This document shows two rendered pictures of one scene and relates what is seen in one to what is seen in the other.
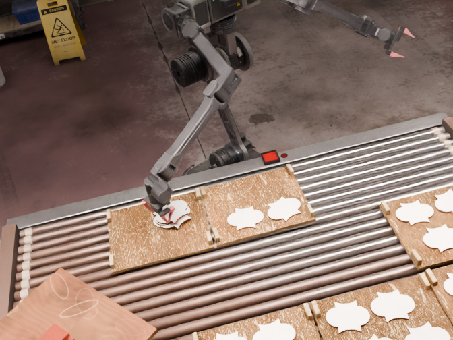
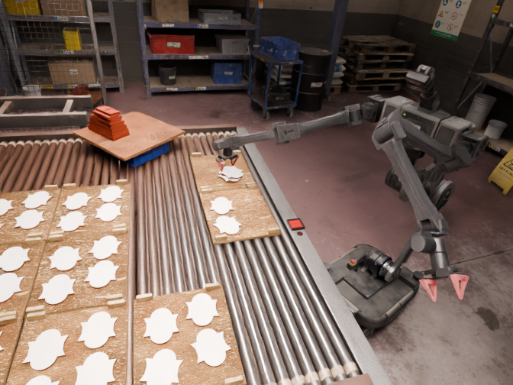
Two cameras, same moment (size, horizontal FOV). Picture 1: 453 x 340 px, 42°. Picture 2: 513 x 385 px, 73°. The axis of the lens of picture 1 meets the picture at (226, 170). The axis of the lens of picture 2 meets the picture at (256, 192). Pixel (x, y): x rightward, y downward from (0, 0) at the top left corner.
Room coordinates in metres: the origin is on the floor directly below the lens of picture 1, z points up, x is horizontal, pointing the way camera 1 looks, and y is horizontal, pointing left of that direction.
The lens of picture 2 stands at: (1.56, -1.52, 2.09)
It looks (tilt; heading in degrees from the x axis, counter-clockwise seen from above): 35 degrees down; 76
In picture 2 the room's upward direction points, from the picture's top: 6 degrees clockwise
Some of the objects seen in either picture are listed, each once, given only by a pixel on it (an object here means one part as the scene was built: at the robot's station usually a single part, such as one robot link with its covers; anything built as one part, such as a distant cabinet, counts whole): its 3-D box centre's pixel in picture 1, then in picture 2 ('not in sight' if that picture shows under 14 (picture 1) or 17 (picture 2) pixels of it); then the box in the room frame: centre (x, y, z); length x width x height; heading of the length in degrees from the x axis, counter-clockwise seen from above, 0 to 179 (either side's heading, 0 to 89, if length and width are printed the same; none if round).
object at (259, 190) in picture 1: (255, 204); (237, 212); (1.82, -0.09, 0.93); 0.41 x 0.35 x 0.02; 96
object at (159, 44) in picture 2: not in sight; (171, 41); (1.39, 4.43, 0.78); 0.66 x 0.45 x 0.28; 9
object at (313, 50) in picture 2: not in sight; (308, 79); (3.54, 3.83, 0.44); 0.59 x 0.59 x 0.88
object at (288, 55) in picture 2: not in sight; (279, 48); (2.90, 3.52, 0.96); 0.50 x 0.38 x 0.21; 114
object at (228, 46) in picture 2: not in sight; (231, 43); (2.36, 4.55, 0.76); 0.50 x 0.36 x 0.24; 15
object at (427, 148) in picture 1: (243, 195); (253, 211); (1.91, -0.05, 0.90); 1.95 x 0.05 x 0.05; 96
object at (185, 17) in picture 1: (187, 25); (366, 111); (2.49, 0.05, 1.45); 0.09 x 0.08 x 0.12; 119
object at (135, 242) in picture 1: (158, 229); (221, 172); (1.77, 0.32, 0.93); 0.41 x 0.35 x 0.02; 95
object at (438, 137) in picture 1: (240, 188); (262, 210); (1.96, -0.05, 0.90); 1.95 x 0.05 x 0.05; 96
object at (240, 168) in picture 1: (234, 174); (282, 209); (2.08, -0.03, 0.89); 2.08 x 0.09 x 0.06; 96
